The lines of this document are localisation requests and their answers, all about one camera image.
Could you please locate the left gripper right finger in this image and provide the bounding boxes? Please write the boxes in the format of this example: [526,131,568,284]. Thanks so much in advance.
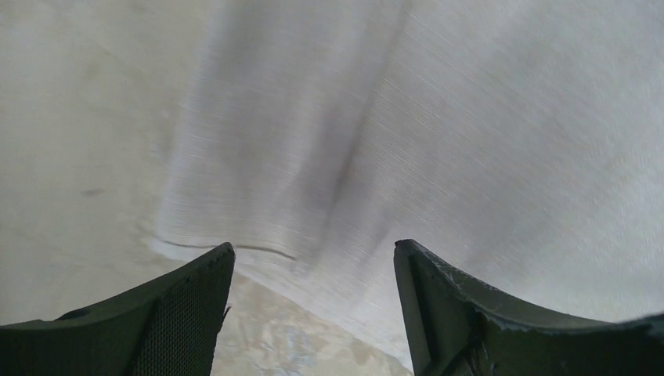
[393,240,663,376]

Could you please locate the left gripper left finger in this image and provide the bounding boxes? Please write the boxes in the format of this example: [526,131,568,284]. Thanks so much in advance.
[1,243,236,375]

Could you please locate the beige cloth napkin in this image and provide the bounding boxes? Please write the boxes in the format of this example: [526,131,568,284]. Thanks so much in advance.
[1,1,663,375]

